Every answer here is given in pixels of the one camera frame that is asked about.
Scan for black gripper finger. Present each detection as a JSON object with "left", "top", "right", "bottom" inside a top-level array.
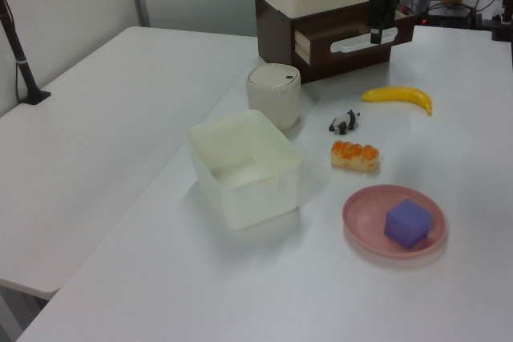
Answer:
[
  {"left": 369, "top": 0, "right": 384, "bottom": 45},
  {"left": 382, "top": 0, "right": 402, "bottom": 30}
]

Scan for yellow toy banana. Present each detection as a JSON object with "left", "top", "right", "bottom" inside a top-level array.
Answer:
[{"left": 360, "top": 85, "right": 434, "bottom": 117}]

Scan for dark brown drawer cabinet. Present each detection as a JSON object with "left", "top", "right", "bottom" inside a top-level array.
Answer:
[{"left": 254, "top": 0, "right": 416, "bottom": 86}]

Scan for black and white panda toy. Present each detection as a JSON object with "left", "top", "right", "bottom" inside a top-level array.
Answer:
[{"left": 328, "top": 108, "right": 362, "bottom": 135}]

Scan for orange glazed toy bread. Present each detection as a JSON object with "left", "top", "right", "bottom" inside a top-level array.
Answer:
[{"left": 329, "top": 139, "right": 381, "bottom": 171}]

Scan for black electronics box red light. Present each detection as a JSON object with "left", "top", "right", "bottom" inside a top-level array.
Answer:
[{"left": 420, "top": 4, "right": 473, "bottom": 27}]

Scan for small white lidded trash can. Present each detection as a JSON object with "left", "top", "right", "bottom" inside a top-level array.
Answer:
[{"left": 245, "top": 62, "right": 302, "bottom": 132}]

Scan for pink round plate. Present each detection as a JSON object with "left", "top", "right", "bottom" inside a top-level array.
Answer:
[{"left": 341, "top": 183, "right": 448, "bottom": 259}]

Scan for purple cube block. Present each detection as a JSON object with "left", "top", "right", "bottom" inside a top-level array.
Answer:
[{"left": 383, "top": 197, "right": 434, "bottom": 251}]

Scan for white plastic storage bin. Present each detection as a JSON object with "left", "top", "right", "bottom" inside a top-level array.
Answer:
[{"left": 186, "top": 109, "right": 304, "bottom": 232}]

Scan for brown drawer with white handle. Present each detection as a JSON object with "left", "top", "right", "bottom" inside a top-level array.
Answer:
[{"left": 293, "top": 10, "right": 416, "bottom": 68}]

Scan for black clamp mount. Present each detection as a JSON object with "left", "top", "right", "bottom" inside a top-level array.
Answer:
[{"left": 482, "top": 0, "right": 513, "bottom": 42}]

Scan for black camera stand pole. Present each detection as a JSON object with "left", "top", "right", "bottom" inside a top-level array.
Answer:
[{"left": 0, "top": 0, "right": 53, "bottom": 107}]

